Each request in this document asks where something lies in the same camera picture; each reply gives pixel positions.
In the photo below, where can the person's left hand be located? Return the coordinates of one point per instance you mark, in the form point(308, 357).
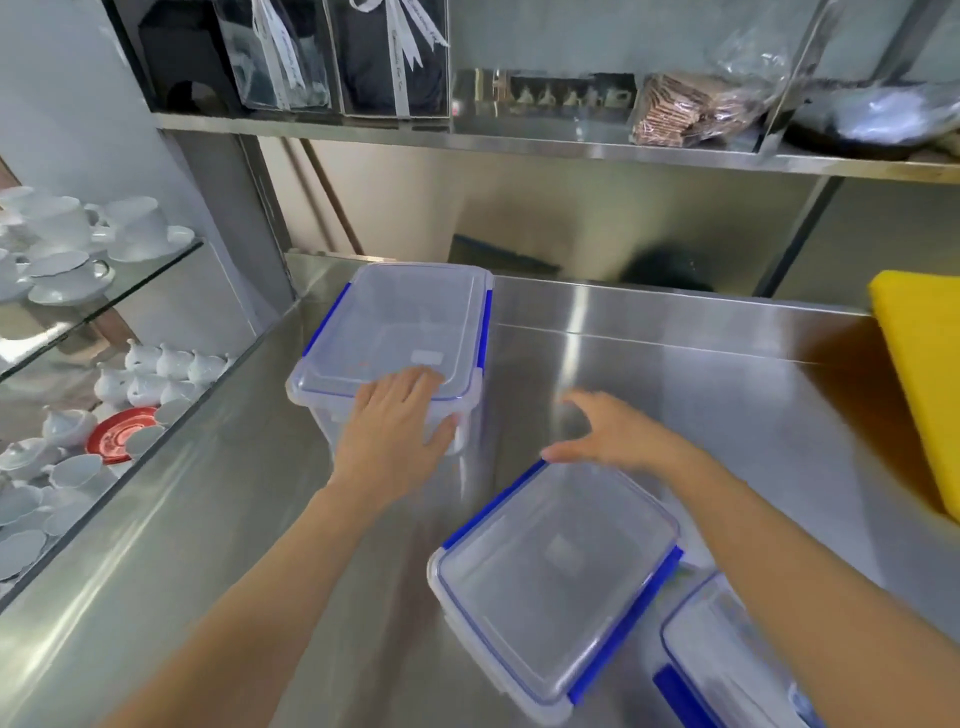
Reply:
point(390, 435)

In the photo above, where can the person's right hand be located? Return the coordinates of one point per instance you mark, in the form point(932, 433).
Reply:
point(630, 439)

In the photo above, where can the person's left thumb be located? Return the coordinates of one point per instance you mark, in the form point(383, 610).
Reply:
point(444, 432)

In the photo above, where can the person's right thumb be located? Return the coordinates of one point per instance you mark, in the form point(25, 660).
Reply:
point(566, 451)

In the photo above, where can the clear plastic container blue clips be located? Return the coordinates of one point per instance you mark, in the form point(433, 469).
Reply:
point(547, 577)
point(390, 322)
point(712, 652)

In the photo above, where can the person's right forearm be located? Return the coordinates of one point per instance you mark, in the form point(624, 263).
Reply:
point(795, 585)

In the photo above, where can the person's left forearm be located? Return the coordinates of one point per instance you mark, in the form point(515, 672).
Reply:
point(285, 600)

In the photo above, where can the red saucer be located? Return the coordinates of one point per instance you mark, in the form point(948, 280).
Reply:
point(112, 439)

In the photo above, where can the glass display shelf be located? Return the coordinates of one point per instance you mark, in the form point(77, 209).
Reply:
point(127, 289)

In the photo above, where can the shiny steel tray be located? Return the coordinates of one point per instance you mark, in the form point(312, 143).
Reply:
point(547, 94)

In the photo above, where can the plastic bag of brown wafers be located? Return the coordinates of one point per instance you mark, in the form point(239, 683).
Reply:
point(690, 109)

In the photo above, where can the yellow cutting board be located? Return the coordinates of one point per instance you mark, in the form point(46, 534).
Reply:
point(926, 360)

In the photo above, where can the clear gift box white ribbon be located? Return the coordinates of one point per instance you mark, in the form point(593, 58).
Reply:
point(375, 60)
point(270, 67)

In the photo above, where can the group of white teapots dishes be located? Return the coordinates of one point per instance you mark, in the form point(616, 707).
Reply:
point(67, 472)

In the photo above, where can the group of white cups saucers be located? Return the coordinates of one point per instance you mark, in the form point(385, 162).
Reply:
point(67, 240)

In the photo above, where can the black plate in plastic wrap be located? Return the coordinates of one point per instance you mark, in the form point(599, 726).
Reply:
point(870, 112)

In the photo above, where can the black box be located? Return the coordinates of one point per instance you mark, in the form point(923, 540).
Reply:
point(180, 52)

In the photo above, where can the stainless steel wall shelf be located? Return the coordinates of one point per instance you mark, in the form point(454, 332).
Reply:
point(525, 141)

